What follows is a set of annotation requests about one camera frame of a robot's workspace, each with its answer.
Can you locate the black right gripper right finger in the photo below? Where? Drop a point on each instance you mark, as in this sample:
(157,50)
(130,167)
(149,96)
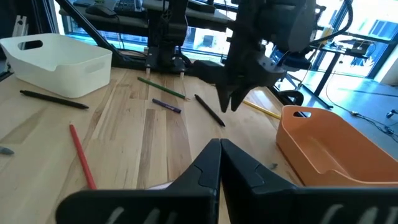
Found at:
(280,205)

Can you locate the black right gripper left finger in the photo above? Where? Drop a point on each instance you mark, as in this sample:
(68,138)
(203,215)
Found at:
(174,205)

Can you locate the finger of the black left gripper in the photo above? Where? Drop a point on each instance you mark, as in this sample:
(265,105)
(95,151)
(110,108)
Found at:
(240,95)
(225,96)

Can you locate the black pen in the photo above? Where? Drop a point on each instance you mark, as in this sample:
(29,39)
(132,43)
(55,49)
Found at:
(53,99)
(210,110)

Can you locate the yellow pencil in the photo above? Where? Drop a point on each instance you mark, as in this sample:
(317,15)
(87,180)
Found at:
(264,110)

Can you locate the green pencil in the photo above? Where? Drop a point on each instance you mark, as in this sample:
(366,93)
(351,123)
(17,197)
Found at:
(161,88)

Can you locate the red pencil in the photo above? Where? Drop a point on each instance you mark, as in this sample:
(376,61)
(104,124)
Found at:
(81,155)

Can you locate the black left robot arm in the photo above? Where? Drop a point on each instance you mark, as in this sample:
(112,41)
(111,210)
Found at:
(168,31)

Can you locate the office chair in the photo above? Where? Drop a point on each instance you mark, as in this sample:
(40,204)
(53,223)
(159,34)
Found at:
(295,62)

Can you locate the black table clamp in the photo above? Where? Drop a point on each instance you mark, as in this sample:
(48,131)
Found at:
(292,95)

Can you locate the orange plastic bin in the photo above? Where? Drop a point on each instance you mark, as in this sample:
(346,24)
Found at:
(298,146)

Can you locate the black background desk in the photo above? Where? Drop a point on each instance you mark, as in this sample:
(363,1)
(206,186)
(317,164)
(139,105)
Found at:
(328,73)

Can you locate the grey desk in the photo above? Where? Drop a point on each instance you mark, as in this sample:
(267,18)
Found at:
(133,21)

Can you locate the white plastic bin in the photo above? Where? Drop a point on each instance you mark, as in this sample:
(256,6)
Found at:
(62,71)

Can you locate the black aluminium table frame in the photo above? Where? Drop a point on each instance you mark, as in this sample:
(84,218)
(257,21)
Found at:
(93,33)

